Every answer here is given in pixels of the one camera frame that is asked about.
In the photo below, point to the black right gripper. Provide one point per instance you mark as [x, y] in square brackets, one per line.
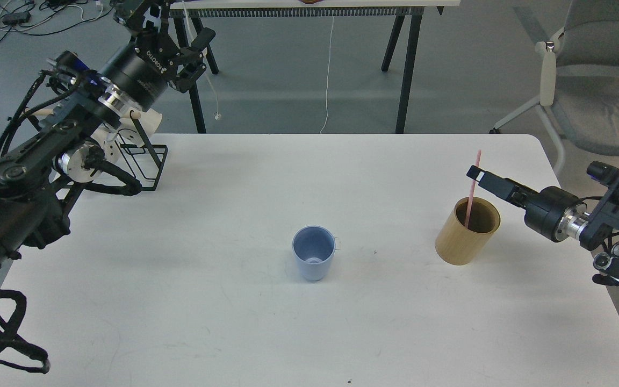
[545, 211]

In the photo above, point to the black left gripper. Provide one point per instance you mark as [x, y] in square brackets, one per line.
[137, 69]

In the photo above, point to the pink chopstick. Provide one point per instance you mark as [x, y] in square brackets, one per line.
[469, 205]

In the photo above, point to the blue plastic cup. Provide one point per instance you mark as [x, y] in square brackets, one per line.
[314, 248]

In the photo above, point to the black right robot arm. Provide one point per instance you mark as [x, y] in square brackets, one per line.
[597, 229]

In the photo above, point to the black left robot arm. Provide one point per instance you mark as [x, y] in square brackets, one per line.
[48, 156]

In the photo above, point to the bamboo cylindrical holder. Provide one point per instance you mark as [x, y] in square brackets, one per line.
[458, 241]

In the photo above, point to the white plate in rack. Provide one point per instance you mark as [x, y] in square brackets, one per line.
[109, 138]

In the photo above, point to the grey office chair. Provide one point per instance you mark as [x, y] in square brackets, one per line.
[582, 109]

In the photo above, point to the wooden rack handle rod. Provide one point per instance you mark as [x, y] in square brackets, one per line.
[46, 112]

